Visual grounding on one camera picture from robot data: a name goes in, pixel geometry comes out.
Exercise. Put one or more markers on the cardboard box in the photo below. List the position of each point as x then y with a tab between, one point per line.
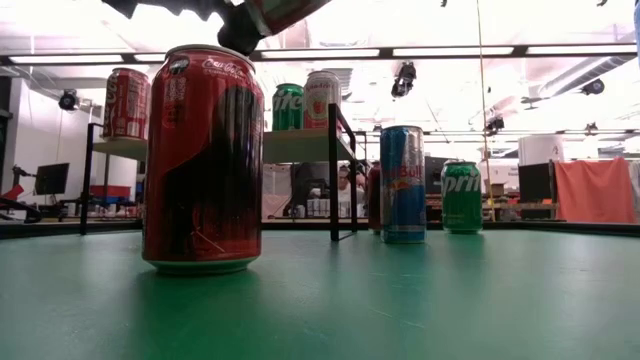
497	189

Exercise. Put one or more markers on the black ceiling camera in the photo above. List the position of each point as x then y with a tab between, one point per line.
404	80

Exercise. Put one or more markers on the red Coca-Cola can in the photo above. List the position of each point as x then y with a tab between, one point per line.
374	200
126	105
200	150

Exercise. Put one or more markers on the black monitor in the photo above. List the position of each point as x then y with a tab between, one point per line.
536	182
434	175
52	178

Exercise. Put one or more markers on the red and blue bin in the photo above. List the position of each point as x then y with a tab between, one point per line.
110	191

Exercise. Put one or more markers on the orange cloth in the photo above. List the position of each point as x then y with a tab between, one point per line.
595	190

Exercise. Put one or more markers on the green table mat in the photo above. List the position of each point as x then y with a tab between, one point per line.
320	310

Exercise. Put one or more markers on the red bar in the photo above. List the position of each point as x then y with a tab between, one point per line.
12	192

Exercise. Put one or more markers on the person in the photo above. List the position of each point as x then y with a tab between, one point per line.
345	186

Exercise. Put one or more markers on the thin yellowish pole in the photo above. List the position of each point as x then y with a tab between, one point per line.
483	100

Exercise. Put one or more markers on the row of white bottles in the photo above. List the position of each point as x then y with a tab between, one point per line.
320	207

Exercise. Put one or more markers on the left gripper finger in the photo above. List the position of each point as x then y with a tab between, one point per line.
240	35

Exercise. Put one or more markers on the blue silver Red Bull can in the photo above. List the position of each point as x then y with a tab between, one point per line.
402	200
637	30

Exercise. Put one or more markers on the white cylinder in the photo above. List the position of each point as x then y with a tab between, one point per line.
540	150

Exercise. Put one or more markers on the wooden shelf black metal frame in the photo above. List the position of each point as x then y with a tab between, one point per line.
300	145

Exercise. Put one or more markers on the green Sprite can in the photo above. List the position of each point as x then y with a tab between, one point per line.
287	110
461	200

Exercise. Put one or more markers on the black ceiling spotlight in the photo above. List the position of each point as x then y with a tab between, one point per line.
68	100
494	124
593	87

